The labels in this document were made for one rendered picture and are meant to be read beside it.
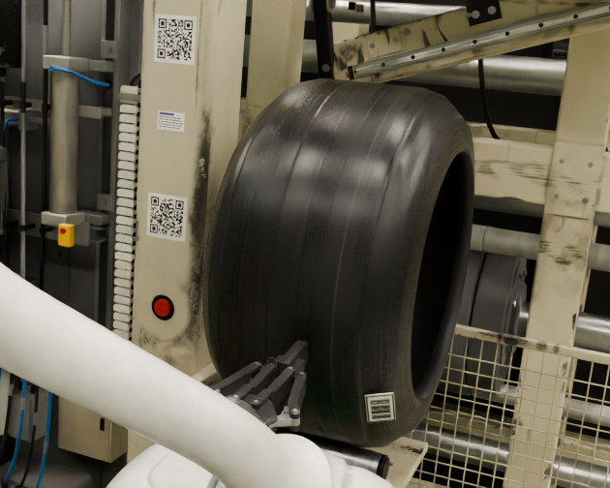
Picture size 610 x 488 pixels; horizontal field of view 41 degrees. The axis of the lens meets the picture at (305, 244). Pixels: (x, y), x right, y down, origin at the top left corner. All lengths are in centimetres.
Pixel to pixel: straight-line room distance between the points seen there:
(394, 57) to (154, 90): 49
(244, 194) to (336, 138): 15
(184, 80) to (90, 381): 83
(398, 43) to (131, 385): 115
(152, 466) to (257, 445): 19
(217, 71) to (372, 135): 34
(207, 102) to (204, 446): 81
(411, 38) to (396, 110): 47
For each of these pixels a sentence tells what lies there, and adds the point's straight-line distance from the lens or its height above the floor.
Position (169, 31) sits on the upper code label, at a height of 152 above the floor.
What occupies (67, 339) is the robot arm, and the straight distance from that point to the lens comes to 60.
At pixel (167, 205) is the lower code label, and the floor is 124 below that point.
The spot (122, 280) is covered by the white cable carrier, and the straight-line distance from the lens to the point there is 149.
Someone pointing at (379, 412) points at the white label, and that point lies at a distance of 117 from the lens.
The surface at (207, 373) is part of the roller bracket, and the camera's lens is 147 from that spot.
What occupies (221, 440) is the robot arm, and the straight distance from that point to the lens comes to 63.
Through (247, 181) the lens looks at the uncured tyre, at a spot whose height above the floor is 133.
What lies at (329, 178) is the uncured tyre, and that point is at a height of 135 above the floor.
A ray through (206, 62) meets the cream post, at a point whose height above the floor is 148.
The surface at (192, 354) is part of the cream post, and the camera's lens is 144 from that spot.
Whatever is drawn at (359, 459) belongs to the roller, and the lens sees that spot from 129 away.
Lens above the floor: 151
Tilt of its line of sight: 13 degrees down
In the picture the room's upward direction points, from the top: 5 degrees clockwise
